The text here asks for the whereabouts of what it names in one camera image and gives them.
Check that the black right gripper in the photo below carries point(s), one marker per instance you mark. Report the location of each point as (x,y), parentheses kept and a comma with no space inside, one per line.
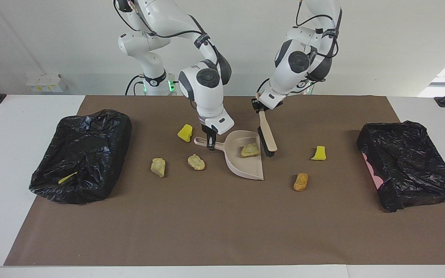
(207,131)

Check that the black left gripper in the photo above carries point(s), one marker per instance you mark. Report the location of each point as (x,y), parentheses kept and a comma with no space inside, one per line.
(255,105)

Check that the yellow sponge piece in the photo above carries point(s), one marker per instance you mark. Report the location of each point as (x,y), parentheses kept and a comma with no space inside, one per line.
(185,132)
(319,153)

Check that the beige hand brush black bristles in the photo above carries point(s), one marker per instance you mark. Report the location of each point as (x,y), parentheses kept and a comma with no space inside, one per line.
(267,135)

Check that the beige plastic dustpan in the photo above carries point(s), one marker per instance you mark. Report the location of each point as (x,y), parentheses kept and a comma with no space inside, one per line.
(245,166)

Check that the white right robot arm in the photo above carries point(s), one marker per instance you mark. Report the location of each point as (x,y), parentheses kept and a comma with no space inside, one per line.
(207,92)

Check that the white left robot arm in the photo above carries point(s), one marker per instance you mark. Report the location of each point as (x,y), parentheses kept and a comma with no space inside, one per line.
(296,65)

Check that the black trash bag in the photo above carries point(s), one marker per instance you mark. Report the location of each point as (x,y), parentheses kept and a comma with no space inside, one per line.
(83,162)
(411,162)

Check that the pink plastic bin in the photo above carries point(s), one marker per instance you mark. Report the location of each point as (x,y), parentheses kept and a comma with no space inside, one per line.
(373,170)

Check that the brown paper table mat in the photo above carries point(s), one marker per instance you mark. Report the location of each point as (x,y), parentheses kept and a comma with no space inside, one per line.
(222,224)

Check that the thin yellow sponge scrap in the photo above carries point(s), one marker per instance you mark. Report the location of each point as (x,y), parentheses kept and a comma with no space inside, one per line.
(68,177)

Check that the white cardboard box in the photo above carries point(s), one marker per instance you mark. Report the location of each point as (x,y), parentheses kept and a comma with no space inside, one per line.
(45,82)

